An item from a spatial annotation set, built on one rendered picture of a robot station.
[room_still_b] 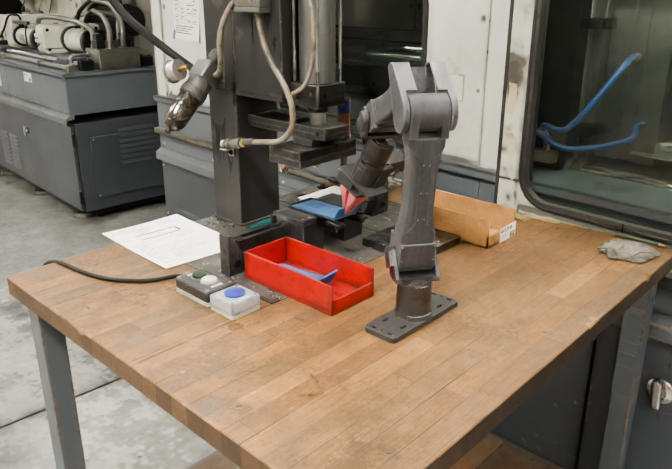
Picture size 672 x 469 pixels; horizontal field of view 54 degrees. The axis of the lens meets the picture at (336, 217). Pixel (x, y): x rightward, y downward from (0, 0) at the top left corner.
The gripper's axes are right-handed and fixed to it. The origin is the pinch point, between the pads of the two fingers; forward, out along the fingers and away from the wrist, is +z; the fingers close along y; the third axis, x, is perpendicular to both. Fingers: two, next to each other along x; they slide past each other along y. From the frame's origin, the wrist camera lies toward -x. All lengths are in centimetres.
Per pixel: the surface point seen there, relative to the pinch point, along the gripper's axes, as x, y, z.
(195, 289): 37.5, 0.2, 10.2
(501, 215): -35.7, -18.8, -4.7
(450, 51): -64, 30, -19
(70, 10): -148, 390, 173
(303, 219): 7.2, 4.7, 4.9
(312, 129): 2.8, 15.5, -11.2
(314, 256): 12.7, -5.4, 4.9
